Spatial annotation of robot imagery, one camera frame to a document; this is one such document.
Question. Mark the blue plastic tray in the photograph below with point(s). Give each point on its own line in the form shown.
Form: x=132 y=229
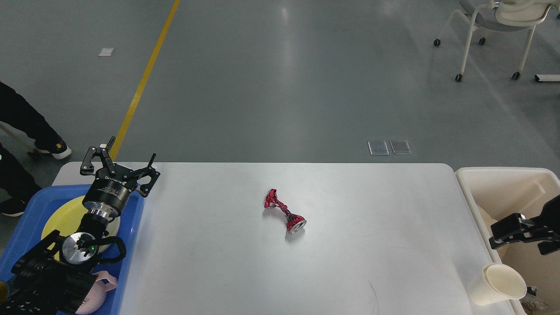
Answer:
x=129 y=245

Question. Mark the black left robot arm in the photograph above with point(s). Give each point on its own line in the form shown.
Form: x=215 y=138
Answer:
x=87 y=244

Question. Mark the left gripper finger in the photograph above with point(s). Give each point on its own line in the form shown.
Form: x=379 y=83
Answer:
x=102 y=153
x=136 y=175

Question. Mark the yellow round plate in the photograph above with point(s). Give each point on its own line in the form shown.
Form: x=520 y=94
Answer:
x=67 y=218

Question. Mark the aluminium foil sheet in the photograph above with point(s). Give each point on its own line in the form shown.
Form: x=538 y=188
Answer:
x=531 y=304

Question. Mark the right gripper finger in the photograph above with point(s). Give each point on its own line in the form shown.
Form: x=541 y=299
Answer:
x=512 y=229
x=549 y=246

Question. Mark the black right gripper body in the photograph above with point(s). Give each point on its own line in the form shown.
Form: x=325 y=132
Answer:
x=547 y=224

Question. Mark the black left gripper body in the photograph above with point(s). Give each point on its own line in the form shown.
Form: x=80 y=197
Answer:
x=109 y=191

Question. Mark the crushed red can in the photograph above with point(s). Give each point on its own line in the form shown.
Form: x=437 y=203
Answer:
x=294 y=222

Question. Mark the white wheeled chair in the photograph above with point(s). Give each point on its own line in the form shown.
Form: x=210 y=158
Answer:
x=499 y=16

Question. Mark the person in dark clothes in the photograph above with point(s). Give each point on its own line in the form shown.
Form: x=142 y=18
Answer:
x=14 y=179

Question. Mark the beige plastic bin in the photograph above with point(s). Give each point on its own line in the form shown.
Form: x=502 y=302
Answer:
x=502 y=191

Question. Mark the pink ribbed mug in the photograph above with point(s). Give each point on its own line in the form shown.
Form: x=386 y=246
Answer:
x=105 y=282

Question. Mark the brown paper bag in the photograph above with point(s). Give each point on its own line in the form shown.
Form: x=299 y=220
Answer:
x=488 y=221

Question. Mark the white paper cup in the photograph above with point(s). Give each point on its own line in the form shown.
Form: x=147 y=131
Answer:
x=496 y=282

